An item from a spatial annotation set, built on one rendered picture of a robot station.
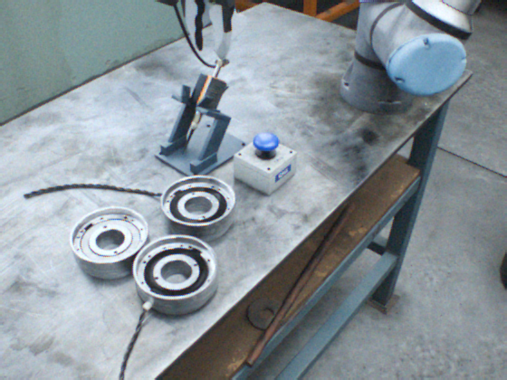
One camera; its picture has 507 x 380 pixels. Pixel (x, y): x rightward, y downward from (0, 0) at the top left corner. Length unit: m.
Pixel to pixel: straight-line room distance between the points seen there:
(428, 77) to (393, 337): 0.98
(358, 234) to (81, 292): 0.63
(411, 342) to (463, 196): 0.76
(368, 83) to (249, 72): 0.26
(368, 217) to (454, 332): 0.67
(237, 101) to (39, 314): 0.56
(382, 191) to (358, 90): 0.31
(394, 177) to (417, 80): 0.47
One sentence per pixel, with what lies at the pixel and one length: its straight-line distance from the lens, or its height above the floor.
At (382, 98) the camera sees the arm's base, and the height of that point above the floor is 0.83.
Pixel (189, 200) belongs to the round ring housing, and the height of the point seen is 0.83.
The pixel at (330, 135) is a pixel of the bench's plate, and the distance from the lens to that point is 0.95.
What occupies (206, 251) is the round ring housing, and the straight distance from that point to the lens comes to 0.69.
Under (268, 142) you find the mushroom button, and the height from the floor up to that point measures 0.87.
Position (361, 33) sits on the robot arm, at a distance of 1.01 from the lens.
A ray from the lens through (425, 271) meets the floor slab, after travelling 1.86.
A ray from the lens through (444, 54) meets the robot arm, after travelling 0.85.
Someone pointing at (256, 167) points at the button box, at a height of 0.84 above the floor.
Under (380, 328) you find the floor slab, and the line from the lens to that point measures 1.67.
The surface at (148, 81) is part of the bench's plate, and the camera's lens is 1.12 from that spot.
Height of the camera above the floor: 1.33
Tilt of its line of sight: 41 degrees down
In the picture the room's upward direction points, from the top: 1 degrees clockwise
